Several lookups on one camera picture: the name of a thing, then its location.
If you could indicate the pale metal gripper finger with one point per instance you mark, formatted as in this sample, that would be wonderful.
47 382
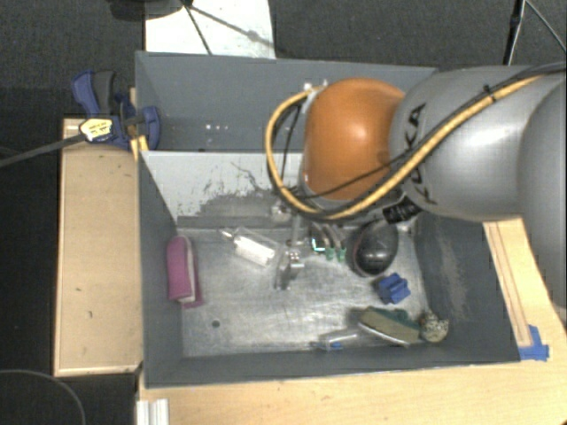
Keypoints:
281 277
297 267

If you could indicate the grey metal bin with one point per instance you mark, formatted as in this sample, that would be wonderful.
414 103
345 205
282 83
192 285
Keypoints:
283 317

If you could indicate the clear plastic bottle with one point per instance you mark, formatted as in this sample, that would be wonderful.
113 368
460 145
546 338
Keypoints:
254 247

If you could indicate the black ball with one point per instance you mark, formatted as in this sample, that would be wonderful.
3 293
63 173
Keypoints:
376 252

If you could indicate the clear tube with blue cap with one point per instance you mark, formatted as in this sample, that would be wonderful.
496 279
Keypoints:
339 340

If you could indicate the blue toy block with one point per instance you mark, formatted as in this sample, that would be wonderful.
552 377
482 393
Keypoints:
393 288

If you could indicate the purple sponge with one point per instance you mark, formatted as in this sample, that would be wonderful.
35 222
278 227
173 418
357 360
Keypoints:
179 268

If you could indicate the green and yellow sponge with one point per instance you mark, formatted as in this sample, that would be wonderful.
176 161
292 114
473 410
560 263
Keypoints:
392 323

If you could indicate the speckled pale ball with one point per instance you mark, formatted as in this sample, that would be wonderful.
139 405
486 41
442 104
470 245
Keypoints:
434 328

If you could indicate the pale wood flat board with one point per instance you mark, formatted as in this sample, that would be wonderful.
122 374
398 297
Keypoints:
99 259

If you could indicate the black cylinder on white bracket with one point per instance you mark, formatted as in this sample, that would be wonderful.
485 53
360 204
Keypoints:
401 213

